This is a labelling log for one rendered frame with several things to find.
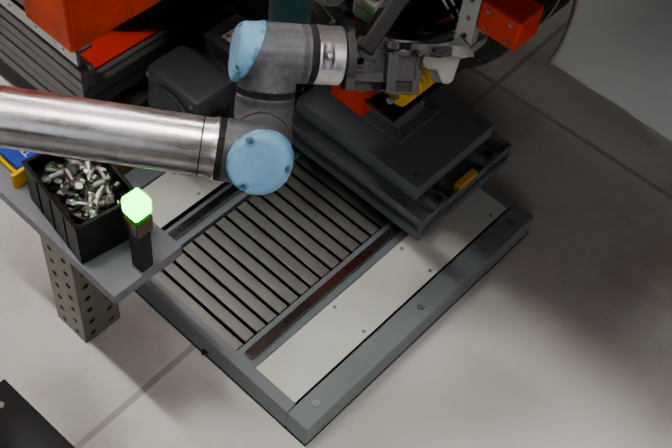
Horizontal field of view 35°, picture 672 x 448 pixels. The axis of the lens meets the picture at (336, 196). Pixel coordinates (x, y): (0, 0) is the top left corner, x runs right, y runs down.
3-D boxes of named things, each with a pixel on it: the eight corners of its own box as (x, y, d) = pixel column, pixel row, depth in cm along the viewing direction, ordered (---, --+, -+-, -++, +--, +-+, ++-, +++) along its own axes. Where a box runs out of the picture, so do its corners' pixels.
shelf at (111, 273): (182, 254, 208) (182, 245, 205) (115, 306, 199) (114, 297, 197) (45, 135, 224) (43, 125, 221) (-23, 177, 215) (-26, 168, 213)
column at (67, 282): (120, 317, 246) (104, 207, 213) (86, 343, 241) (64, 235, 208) (92, 291, 250) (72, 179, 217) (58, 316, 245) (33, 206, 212)
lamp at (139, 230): (154, 228, 193) (153, 215, 189) (137, 241, 191) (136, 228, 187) (140, 216, 194) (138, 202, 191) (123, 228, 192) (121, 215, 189)
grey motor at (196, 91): (313, 114, 280) (322, 15, 253) (195, 200, 259) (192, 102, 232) (264, 78, 287) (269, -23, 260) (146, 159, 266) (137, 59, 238)
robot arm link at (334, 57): (308, 23, 163) (323, 25, 154) (338, 25, 164) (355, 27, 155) (304, 81, 164) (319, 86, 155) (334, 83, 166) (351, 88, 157)
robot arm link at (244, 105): (226, 175, 157) (233, 94, 152) (229, 152, 167) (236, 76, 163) (289, 181, 157) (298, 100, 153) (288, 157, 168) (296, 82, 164)
